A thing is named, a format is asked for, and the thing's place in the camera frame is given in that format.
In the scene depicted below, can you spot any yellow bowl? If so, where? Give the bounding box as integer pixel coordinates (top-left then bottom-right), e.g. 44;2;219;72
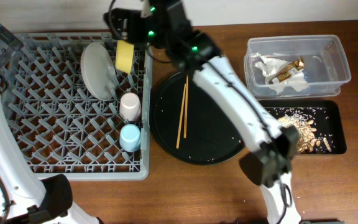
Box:
115;40;134;74

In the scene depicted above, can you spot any grey plate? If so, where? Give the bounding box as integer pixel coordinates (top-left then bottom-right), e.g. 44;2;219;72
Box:
80;42;116;101

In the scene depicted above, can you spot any wooden chopstick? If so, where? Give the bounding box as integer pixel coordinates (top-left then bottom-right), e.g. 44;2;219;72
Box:
183;75;189;139
176;83;186;149

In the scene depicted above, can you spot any pink cup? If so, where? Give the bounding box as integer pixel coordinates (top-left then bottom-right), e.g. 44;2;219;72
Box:
119;93;141;121

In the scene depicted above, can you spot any blue cup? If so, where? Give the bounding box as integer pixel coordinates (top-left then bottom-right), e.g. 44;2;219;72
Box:
119;124;140;152

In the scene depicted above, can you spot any gold snack wrapper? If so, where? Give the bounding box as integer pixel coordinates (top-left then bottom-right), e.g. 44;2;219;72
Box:
271;57;305;83

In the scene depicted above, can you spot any white napkin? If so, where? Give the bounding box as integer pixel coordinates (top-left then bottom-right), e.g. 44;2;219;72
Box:
254;56;308;94

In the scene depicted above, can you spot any food scraps and rice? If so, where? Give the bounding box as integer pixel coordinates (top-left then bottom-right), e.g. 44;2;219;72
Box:
267;107;336;154

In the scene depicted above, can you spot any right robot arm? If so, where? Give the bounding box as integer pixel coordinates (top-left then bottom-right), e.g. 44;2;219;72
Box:
103;0;301;223

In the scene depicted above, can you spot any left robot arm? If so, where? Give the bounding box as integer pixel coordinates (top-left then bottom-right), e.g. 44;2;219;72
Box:
0;25;101;223

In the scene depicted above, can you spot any grey dishwasher rack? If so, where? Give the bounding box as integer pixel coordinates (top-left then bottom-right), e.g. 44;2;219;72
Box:
0;24;152;181

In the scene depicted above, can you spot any round black tray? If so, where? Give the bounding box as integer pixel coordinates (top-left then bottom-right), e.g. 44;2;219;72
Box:
150;73;245;165

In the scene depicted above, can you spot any clear plastic bin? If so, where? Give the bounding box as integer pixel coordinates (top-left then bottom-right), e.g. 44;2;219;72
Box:
244;35;351;100

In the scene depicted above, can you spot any black rectangular bin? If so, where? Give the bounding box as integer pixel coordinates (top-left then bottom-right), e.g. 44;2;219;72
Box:
260;100;347;154

